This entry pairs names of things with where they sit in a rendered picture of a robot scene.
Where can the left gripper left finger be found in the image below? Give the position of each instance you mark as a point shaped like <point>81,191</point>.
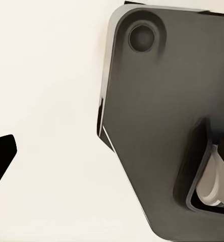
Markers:
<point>8,150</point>

